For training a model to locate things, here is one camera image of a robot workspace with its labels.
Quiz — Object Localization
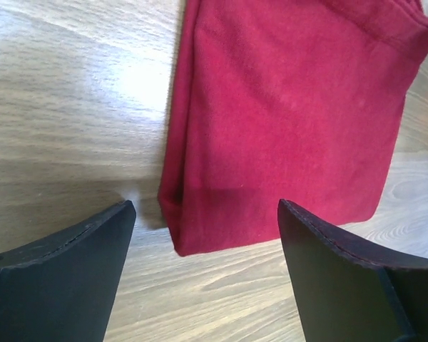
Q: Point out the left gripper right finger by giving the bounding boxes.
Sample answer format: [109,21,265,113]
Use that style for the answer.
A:
[277,200,428,342]

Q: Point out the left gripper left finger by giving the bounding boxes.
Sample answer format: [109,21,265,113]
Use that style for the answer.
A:
[0,200,136,341]

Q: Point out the red t-shirt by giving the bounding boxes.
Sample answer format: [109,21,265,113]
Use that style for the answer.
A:
[158,1,428,257]

